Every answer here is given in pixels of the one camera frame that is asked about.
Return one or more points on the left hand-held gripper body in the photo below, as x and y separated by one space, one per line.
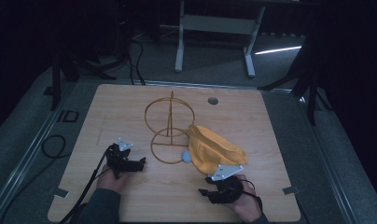
119 158

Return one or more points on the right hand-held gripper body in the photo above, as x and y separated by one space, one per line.
227 186

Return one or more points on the yellow cloth hat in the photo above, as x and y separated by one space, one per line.
214 149

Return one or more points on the person's left hand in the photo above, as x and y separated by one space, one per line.
110 182

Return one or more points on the person's right hand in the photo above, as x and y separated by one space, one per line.
247 205

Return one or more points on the light blue round piece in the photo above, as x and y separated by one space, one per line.
186 157

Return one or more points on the grey tape strip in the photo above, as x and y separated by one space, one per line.
291 190
61 193

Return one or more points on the grey round table grommet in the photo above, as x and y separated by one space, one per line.
213 100

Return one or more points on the black metal stand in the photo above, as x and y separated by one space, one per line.
55 90
311 105

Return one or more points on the black rectangular floor frame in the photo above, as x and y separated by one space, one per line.
68 116

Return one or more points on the white desk frame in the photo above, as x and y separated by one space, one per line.
220 24

